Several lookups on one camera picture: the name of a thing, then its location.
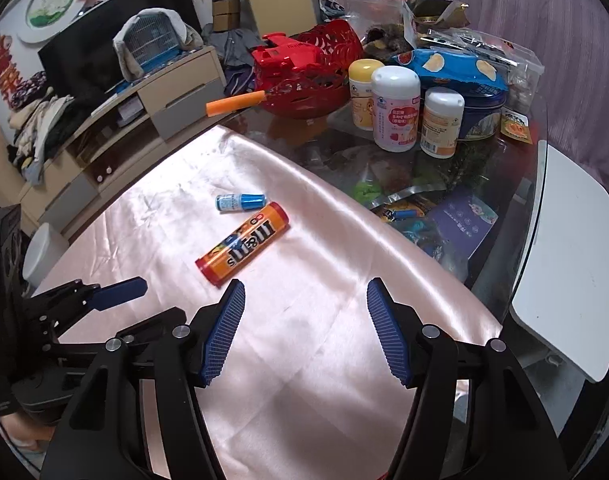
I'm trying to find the beige TV cabinet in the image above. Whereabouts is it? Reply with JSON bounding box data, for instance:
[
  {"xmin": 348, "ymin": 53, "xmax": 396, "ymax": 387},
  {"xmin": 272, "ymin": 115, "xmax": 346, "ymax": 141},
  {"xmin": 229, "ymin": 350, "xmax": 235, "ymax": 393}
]
[{"xmin": 18, "ymin": 47, "xmax": 225, "ymax": 240}]

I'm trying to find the pink-label white canister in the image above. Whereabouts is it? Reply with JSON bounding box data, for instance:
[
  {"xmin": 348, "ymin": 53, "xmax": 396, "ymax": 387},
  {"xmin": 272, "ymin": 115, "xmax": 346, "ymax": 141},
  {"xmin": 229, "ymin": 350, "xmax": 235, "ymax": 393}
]
[{"xmin": 371, "ymin": 66, "xmax": 421, "ymax": 153}]

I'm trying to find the orange-handled tool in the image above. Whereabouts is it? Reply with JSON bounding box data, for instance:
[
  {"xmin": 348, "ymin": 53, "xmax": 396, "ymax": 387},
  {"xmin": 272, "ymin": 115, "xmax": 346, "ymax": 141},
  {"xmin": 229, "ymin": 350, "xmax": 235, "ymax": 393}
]
[{"xmin": 205, "ymin": 90, "xmax": 266, "ymax": 117}]

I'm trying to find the black television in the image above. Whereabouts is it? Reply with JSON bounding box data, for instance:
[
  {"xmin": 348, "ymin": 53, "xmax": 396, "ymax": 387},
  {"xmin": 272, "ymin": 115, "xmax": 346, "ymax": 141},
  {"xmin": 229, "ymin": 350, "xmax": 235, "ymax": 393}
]
[{"xmin": 38, "ymin": 0, "xmax": 201, "ymax": 96}]

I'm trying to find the pile of clothes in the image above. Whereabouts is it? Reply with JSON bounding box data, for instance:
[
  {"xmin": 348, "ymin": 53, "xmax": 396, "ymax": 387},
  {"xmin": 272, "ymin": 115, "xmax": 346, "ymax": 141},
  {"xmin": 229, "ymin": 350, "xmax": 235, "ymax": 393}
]
[{"xmin": 7, "ymin": 72, "xmax": 74, "ymax": 186}]

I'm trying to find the yellow-lid canister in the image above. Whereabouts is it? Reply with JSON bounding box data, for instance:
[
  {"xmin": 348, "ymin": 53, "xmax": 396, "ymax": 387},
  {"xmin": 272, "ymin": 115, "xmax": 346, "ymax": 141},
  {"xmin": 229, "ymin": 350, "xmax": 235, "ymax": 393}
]
[{"xmin": 348, "ymin": 58, "xmax": 384, "ymax": 131}]

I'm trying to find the clear plastic container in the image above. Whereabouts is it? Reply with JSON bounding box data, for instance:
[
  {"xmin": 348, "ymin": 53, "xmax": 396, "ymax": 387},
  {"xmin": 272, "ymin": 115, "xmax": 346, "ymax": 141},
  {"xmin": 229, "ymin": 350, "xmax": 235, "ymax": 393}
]
[{"xmin": 416, "ymin": 27, "xmax": 544, "ymax": 114}]

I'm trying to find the round green wall picture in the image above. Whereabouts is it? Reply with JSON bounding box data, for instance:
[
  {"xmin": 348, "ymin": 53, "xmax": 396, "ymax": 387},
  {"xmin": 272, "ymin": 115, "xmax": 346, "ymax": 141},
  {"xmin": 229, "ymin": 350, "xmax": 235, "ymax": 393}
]
[{"xmin": 17, "ymin": 0, "xmax": 86, "ymax": 44}]

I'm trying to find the blue booklet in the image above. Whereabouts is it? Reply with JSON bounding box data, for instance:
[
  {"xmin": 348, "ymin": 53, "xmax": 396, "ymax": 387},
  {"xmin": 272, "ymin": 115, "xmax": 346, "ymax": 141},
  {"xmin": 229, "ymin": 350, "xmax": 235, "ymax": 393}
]
[{"xmin": 427, "ymin": 188, "xmax": 499, "ymax": 260}]

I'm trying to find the blue cookie tin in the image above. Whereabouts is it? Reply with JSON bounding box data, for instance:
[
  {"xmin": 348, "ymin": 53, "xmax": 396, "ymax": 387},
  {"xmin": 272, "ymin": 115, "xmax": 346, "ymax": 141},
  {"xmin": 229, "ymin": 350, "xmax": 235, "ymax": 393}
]
[{"xmin": 459, "ymin": 89, "xmax": 507, "ymax": 142}]

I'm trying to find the blue bird cage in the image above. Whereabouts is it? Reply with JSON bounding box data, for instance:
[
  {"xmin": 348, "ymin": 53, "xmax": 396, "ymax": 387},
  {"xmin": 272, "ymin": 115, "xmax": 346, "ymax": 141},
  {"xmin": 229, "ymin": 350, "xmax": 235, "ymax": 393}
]
[{"xmin": 112, "ymin": 8, "xmax": 204, "ymax": 82}]

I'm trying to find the red plastic basket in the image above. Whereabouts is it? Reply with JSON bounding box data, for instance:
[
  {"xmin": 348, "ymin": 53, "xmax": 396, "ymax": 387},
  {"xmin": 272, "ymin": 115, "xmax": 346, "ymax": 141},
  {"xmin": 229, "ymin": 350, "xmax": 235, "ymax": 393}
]
[{"xmin": 251, "ymin": 20, "xmax": 363, "ymax": 119}]

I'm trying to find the blue chip bag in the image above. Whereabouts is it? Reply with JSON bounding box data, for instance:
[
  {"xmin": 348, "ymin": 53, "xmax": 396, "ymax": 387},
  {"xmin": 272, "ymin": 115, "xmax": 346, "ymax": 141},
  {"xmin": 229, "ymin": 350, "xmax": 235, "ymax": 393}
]
[{"xmin": 393, "ymin": 49, "xmax": 507, "ymax": 91}]

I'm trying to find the purple curtain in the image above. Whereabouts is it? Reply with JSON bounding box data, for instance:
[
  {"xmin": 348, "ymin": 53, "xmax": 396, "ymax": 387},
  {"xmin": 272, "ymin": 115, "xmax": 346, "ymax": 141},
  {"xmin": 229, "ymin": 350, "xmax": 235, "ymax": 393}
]
[{"xmin": 460, "ymin": 0, "xmax": 609, "ymax": 192}]

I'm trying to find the small blue bottle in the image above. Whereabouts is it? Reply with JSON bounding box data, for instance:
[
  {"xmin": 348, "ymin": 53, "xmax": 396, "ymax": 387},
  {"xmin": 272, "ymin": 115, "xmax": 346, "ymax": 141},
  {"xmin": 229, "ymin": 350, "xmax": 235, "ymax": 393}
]
[{"xmin": 216, "ymin": 193, "xmax": 266, "ymax": 212}]

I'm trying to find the orange candy tube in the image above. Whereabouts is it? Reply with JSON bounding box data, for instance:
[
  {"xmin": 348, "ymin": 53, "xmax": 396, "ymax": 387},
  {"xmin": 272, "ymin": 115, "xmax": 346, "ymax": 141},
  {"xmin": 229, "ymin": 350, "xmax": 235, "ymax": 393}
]
[{"xmin": 195, "ymin": 202, "xmax": 289, "ymax": 287}]

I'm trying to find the pink satin cloth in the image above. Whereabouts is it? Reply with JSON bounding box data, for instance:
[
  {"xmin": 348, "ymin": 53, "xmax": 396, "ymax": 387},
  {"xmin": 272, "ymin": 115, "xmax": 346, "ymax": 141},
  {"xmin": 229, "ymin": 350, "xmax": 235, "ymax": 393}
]
[{"xmin": 42, "ymin": 127, "xmax": 501, "ymax": 479}]

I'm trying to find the white folding lap desk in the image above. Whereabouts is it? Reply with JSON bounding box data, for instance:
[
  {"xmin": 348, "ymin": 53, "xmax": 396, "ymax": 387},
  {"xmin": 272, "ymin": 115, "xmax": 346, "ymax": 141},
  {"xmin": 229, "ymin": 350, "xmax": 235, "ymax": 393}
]
[{"xmin": 510, "ymin": 141, "xmax": 609, "ymax": 382}]

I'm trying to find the orange-label white canister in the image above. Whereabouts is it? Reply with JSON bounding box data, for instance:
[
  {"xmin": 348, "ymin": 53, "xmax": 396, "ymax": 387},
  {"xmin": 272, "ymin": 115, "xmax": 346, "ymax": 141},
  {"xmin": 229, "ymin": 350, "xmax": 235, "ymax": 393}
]
[{"xmin": 421, "ymin": 87, "xmax": 465, "ymax": 159}]

